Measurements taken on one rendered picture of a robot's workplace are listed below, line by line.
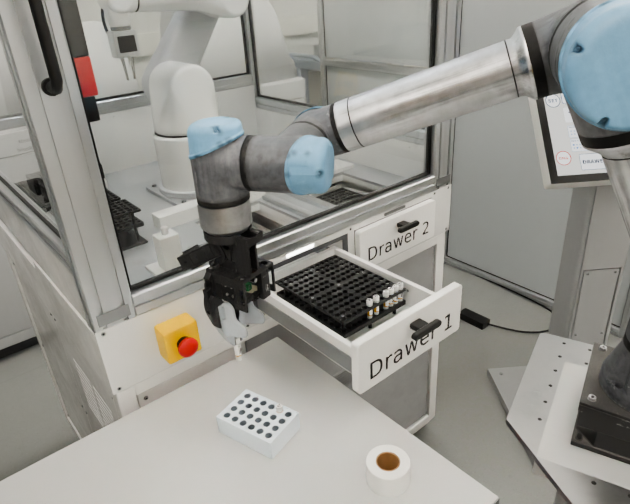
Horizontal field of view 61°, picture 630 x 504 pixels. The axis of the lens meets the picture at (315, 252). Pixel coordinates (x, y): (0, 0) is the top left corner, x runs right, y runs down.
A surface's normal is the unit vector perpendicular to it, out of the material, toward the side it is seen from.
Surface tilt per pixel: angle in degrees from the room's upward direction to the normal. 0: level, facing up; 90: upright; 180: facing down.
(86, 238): 90
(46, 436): 0
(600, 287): 90
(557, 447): 0
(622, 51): 84
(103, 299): 90
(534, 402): 0
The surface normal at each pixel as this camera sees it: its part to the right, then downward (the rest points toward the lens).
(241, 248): -0.55, 0.41
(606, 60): -0.31, 0.35
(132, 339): 0.64, 0.32
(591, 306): 0.04, 0.45
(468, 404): -0.06, -0.89
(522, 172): -0.78, 0.33
